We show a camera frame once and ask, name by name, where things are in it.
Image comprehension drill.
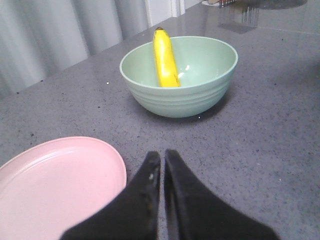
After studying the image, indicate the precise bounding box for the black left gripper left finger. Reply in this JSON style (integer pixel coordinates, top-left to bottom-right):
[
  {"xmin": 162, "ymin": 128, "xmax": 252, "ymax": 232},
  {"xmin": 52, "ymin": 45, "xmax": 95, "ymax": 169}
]
[{"xmin": 61, "ymin": 151, "xmax": 161, "ymax": 240}]

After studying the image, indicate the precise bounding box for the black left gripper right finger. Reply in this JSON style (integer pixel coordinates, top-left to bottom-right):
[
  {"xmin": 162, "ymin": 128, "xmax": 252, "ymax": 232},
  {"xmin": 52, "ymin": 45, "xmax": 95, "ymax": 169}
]
[{"xmin": 164, "ymin": 149, "xmax": 278, "ymax": 240}]

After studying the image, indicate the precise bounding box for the yellow banana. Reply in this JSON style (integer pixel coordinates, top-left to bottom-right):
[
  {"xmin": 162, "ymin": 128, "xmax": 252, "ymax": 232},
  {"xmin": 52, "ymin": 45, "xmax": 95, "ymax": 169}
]
[{"xmin": 153, "ymin": 27, "xmax": 181, "ymax": 88}]

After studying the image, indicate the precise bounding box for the pink plate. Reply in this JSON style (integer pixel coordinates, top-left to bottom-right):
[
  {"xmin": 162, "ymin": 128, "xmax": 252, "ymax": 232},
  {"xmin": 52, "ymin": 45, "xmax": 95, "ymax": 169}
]
[{"xmin": 0, "ymin": 136, "xmax": 127, "ymax": 240}]

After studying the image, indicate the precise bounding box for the green ribbed bowl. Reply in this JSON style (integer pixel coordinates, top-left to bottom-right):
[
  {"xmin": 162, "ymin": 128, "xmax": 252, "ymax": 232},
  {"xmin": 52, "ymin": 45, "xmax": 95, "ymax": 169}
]
[{"xmin": 119, "ymin": 36, "xmax": 239, "ymax": 118}]

